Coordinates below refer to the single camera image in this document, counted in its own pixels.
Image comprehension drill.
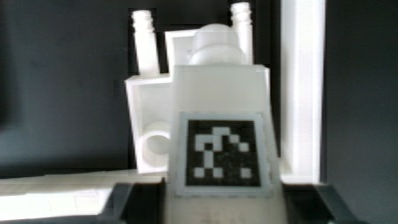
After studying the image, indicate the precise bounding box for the white chair back frame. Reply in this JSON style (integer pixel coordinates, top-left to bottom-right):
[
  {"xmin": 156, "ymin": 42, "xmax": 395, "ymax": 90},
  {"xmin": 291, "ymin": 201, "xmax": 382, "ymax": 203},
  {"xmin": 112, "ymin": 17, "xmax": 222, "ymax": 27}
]
[{"xmin": 0, "ymin": 170, "xmax": 162, "ymax": 221}]

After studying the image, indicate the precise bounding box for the white chair leg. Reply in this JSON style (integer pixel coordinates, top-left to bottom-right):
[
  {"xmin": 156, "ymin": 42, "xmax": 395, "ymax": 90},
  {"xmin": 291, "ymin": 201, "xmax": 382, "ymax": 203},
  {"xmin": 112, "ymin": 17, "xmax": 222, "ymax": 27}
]
[{"xmin": 167, "ymin": 24, "xmax": 288, "ymax": 224}]

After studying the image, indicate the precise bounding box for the white chair seat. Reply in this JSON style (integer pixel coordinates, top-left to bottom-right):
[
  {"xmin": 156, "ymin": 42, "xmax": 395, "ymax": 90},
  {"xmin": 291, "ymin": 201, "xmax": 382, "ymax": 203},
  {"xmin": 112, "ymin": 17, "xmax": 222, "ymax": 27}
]
[{"xmin": 124, "ymin": 2, "xmax": 252, "ymax": 174}]

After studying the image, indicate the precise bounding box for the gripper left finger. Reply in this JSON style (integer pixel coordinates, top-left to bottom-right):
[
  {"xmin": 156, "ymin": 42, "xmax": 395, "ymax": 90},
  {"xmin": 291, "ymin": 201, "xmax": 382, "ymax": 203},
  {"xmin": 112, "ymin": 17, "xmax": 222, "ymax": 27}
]
[{"xmin": 96, "ymin": 182, "xmax": 164, "ymax": 224}]

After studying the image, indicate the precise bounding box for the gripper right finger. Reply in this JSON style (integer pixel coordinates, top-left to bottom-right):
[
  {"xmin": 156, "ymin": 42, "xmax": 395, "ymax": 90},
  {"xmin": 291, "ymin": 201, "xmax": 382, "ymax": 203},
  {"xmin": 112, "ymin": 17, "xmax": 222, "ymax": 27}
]
[{"xmin": 283, "ymin": 184, "xmax": 368, "ymax": 224}]

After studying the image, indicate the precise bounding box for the white front fence bar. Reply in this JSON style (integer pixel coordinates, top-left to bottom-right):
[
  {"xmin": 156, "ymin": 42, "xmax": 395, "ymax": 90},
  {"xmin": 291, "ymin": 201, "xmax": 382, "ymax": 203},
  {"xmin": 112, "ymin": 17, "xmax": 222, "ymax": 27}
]
[{"xmin": 281, "ymin": 0, "xmax": 327, "ymax": 184}]

